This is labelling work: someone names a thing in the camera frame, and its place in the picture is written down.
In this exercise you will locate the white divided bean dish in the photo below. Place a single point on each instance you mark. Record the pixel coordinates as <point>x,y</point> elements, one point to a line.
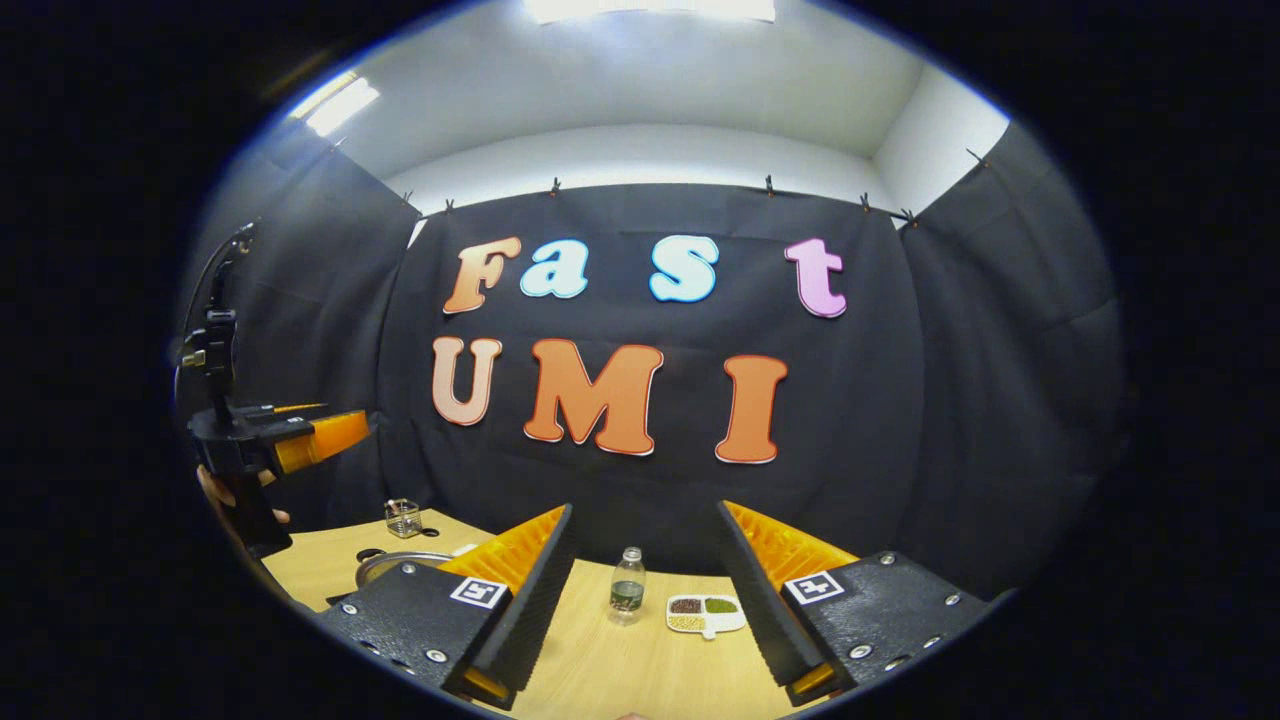
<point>705,622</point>

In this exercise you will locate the large ceiling light panel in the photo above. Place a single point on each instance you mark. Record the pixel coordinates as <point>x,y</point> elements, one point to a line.
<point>650,8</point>

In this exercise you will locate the small ceiling light panel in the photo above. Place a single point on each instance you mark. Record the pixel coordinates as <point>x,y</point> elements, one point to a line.
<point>335,105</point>

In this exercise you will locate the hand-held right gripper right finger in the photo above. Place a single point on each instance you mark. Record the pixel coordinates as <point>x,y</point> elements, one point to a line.
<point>770,620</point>

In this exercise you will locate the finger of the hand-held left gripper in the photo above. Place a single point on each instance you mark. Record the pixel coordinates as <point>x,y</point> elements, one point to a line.
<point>285,408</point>
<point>325,438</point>

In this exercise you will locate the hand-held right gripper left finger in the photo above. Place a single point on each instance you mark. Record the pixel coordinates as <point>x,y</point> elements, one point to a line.
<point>530,620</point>

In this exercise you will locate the clear plastic water bottle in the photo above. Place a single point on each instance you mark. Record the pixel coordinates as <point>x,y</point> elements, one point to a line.
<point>628,590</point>

